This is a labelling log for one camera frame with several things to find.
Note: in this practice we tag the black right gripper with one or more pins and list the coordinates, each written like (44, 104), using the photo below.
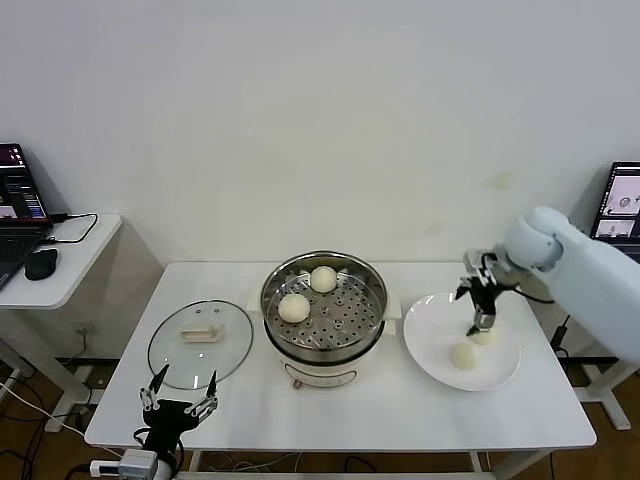
(490, 280)

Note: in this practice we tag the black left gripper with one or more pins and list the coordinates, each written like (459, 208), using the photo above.
(170, 417)

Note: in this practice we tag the white steamed baozi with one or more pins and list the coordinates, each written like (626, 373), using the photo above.
(294, 307)
(323, 278)
(465, 356)
(489, 339)

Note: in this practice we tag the round glass pot lid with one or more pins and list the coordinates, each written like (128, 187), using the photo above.
(225, 350)

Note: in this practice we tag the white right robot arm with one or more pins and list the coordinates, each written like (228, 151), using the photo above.
(590, 280)

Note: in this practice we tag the stainless steel steamer basket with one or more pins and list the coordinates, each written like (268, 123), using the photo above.
(345, 320)

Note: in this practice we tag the white round plate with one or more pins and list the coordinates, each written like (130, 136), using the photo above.
(435, 367)

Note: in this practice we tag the cream electric cooker base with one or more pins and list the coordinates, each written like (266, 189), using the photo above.
(325, 372)

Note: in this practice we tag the white side table with label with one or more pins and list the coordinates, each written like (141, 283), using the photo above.
(600, 387)

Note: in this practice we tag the white side table with mouse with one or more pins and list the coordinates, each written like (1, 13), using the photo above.
(85, 260)

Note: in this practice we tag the grey laptop with light screen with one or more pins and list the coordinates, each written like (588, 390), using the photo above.
(622, 200)

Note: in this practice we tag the black computer mouse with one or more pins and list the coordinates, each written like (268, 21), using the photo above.
(41, 264)

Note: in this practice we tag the black laptop with dark screen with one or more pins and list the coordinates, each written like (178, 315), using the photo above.
(20, 200)

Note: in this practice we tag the white main table frame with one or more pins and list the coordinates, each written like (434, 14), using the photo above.
(196, 460)

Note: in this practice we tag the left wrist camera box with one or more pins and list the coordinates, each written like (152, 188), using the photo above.
(137, 461)

